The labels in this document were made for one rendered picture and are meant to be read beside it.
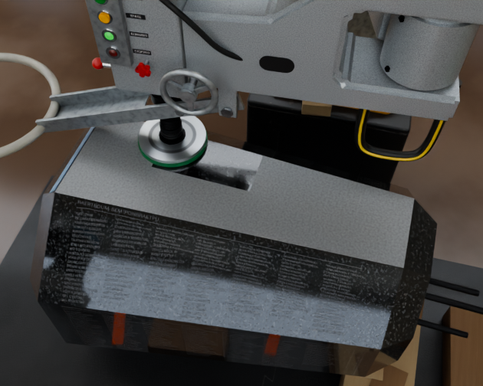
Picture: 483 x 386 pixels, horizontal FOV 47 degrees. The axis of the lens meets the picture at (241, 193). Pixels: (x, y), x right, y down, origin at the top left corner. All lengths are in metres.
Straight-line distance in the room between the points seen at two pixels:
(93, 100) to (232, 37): 0.67
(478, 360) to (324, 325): 0.89
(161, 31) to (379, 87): 0.53
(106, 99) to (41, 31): 2.00
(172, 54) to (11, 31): 2.54
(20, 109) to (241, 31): 2.16
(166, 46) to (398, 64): 0.54
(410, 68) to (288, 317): 0.75
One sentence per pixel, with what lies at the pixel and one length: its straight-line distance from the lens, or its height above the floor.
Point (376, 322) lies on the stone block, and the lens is 1.62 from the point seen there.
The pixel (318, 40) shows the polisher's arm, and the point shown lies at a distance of 1.28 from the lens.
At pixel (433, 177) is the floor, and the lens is 2.93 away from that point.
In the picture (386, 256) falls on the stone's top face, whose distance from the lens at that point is 1.58.
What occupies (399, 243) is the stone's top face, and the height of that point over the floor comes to 0.86.
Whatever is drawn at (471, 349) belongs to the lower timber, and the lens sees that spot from 2.38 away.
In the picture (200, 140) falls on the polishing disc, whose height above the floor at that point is 0.89.
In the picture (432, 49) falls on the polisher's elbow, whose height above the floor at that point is 1.41.
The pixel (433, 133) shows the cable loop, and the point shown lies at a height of 1.07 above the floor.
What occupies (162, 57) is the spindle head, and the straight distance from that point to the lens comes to 1.39.
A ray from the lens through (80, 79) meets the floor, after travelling 3.37.
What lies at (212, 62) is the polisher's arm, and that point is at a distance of 1.37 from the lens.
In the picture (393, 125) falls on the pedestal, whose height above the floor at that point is 0.74.
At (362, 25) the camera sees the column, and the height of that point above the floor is 0.98.
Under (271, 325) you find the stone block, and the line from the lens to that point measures 1.63.
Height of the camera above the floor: 2.19
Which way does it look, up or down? 54 degrees down
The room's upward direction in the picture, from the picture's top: straight up
